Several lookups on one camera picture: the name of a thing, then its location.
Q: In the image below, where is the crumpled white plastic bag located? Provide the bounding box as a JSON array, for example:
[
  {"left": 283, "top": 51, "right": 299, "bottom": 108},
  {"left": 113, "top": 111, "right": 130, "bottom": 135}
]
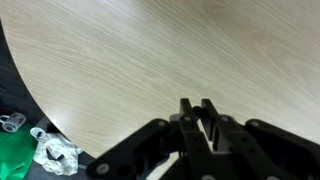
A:
[{"left": 30, "top": 127, "right": 83, "bottom": 176}]

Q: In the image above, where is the white patterned mug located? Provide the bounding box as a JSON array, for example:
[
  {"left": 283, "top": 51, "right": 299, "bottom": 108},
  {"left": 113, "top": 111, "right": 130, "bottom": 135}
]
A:
[{"left": 0, "top": 112, "right": 26, "bottom": 133}]

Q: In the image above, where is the green cloth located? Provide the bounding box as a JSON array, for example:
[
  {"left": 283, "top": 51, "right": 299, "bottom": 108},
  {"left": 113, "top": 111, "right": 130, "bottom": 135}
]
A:
[{"left": 0, "top": 125, "right": 37, "bottom": 180}]

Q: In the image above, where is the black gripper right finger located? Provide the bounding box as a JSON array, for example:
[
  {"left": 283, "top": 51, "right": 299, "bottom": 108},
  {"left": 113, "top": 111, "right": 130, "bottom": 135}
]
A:
[{"left": 200, "top": 99, "right": 320, "bottom": 180}]

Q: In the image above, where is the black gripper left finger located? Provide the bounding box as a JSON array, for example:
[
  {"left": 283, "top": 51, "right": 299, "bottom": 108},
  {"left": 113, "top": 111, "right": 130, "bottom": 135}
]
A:
[{"left": 86, "top": 98, "right": 214, "bottom": 180}]

